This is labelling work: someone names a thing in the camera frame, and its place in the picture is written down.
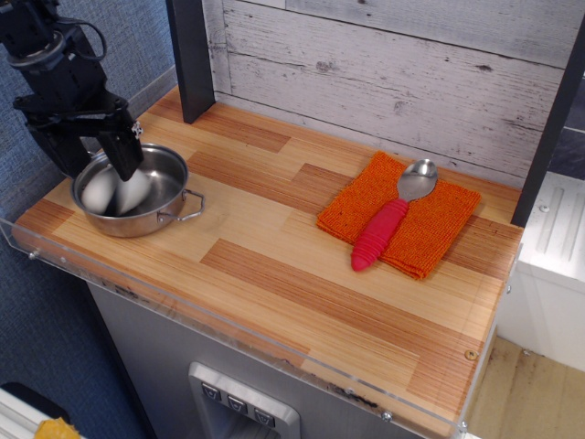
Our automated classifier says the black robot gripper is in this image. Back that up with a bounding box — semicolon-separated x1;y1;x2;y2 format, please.
12;59;144;181

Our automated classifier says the white egg with black band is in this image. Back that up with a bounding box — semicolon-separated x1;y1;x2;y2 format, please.
80;166;151;217

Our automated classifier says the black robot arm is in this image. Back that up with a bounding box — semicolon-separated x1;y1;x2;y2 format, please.
1;1;144;181

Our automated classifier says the clear acrylic table guard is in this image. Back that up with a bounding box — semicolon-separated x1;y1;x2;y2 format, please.
0;66;525;439

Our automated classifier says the silver toy fridge cabinet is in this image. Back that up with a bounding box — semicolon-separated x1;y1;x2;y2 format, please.
90;285;415;438

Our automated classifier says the white and black corner object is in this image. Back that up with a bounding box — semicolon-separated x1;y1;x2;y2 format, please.
1;382;70;438

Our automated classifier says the yellow object at corner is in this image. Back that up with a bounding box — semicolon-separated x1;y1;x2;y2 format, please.
34;418;81;439

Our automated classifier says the silver dispenser button panel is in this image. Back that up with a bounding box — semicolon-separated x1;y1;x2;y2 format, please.
188;361;301;438

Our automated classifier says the orange knitted cloth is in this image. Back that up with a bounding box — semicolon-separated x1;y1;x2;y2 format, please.
316;152;481;280

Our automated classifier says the white side cabinet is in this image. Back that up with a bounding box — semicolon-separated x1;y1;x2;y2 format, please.
496;172;584;370

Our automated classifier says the stainless steel two-handled pot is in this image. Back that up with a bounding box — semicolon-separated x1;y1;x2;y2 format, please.
70;144;206;238

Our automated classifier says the metal spoon with red handle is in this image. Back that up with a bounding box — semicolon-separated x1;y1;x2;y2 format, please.
351;159;438;272

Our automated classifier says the dark right vertical post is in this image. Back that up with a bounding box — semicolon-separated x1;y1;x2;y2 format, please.
511;20;584;228

